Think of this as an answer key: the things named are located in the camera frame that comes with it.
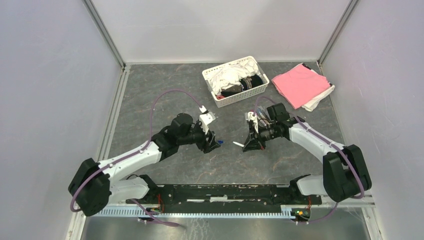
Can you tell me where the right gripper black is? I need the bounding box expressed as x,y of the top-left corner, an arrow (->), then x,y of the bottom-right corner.
242,122 -> 279,151

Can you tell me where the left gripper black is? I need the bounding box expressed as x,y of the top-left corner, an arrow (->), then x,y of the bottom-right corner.
177,120 -> 221,154

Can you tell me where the white marker pen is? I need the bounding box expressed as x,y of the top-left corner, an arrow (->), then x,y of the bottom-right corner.
232,141 -> 245,148

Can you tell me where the white plastic basket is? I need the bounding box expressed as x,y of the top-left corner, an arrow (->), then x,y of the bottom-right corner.
202,56 -> 270,108

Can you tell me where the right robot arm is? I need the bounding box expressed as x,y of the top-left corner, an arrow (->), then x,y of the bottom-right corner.
242,103 -> 372,204

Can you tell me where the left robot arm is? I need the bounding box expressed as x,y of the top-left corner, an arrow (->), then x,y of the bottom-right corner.
68,112 -> 220,217

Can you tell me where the black cloth in basket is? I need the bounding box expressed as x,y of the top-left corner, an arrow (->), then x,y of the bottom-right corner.
220,74 -> 264,98

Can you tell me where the white folded cloth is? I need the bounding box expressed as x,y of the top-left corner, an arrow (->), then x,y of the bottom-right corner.
293,63 -> 335,112

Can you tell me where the white cloth in basket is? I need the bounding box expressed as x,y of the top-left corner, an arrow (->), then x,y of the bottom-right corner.
206,59 -> 259,95

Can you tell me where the pink folded cloth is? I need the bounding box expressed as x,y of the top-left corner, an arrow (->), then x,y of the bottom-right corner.
271,63 -> 335,112

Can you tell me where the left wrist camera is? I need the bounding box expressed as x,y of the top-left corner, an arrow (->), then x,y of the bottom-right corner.
199,105 -> 216,134

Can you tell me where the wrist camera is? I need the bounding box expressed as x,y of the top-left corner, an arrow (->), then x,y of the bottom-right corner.
199,105 -> 216,134
245,111 -> 259,133

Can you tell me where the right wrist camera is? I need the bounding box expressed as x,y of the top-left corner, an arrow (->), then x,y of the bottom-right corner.
245,111 -> 259,133

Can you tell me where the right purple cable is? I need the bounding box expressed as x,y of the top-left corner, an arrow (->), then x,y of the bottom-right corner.
253,96 -> 365,225

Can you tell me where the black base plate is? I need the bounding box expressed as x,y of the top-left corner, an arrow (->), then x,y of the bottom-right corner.
137,184 -> 322,214

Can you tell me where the slotted cable duct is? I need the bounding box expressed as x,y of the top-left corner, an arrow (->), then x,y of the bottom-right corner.
99,205 -> 296,220

